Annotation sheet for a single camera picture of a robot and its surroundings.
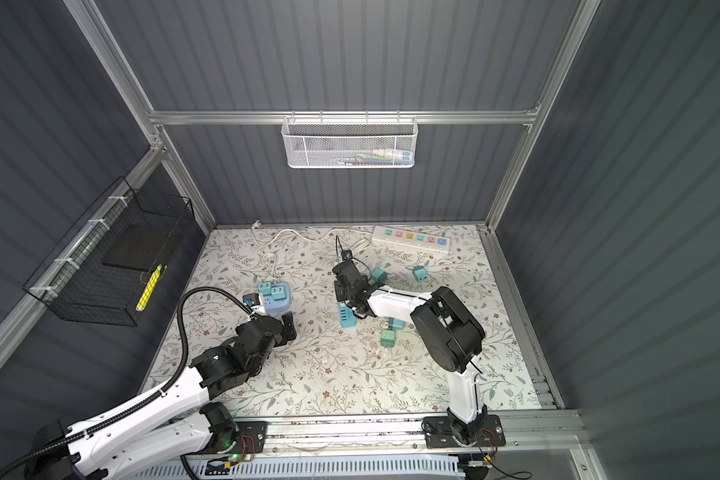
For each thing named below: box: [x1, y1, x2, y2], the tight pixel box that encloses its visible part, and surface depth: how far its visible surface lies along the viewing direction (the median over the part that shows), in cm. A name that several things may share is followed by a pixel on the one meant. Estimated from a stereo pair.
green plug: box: [380, 329, 396, 347], surface depth 91 cm
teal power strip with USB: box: [338, 302, 357, 328], surface depth 94 cm
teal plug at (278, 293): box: [271, 286, 287, 301], surface depth 96 cm
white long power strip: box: [371, 225, 451, 253], surface depth 114 cm
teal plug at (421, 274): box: [412, 267, 430, 283], surface depth 107 cm
